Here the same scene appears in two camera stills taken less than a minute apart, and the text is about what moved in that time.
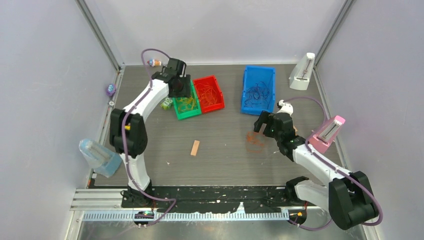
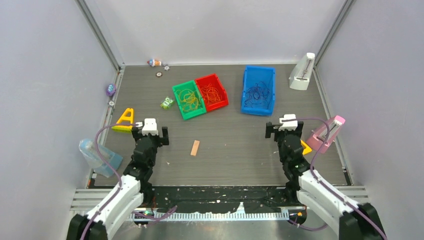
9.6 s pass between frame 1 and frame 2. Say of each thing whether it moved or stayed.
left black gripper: moved
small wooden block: stayed
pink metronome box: stayed
